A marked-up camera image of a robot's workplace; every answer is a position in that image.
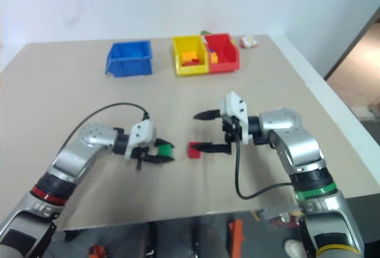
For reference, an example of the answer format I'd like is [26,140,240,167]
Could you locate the yellow plastic storage bin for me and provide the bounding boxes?
[172,34,209,77]

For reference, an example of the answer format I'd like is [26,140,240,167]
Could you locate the white and red small packet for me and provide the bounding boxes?
[239,35,258,49]

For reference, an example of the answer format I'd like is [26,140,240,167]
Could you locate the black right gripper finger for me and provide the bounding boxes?
[192,109,222,121]
[189,141,232,155]

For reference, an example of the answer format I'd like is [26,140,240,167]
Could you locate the red and black tool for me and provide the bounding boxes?
[87,244,107,258]

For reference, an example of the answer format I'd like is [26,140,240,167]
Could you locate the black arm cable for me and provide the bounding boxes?
[61,102,151,152]
[234,116,295,200]

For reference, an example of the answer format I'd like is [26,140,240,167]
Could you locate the white rounded object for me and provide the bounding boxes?
[284,238,303,258]

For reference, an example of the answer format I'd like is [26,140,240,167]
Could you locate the orange tool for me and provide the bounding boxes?
[227,218,245,258]

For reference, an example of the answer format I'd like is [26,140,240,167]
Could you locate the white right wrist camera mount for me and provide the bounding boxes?
[218,92,249,145]

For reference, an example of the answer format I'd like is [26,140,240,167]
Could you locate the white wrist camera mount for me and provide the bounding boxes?
[218,92,249,145]
[124,120,157,161]

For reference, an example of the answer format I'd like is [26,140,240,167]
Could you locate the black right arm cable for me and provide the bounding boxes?
[234,116,295,200]

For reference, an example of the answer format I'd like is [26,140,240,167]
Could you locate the grey bracket with small parts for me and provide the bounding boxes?
[252,204,305,229]

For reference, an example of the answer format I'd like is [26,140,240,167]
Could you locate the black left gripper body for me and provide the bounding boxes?
[131,142,159,171]

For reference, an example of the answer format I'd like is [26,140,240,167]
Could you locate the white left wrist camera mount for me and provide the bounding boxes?
[124,120,157,161]

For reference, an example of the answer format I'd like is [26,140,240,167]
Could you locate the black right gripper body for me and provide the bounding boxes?
[220,114,242,155]

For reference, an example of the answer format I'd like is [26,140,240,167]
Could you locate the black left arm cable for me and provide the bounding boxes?
[61,102,151,152]

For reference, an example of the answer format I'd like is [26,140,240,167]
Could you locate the red plastic storage bin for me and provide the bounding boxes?
[204,33,240,74]

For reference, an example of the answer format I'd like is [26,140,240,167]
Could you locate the blue plastic storage bin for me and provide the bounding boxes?
[104,40,154,78]

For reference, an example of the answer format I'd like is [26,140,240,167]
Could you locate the green cube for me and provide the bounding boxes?
[157,143,174,159]

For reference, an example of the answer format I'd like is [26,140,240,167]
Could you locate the red cube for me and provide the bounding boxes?
[188,141,202,159]

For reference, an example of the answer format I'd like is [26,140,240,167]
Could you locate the orange block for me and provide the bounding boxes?
[181,50,199,64]

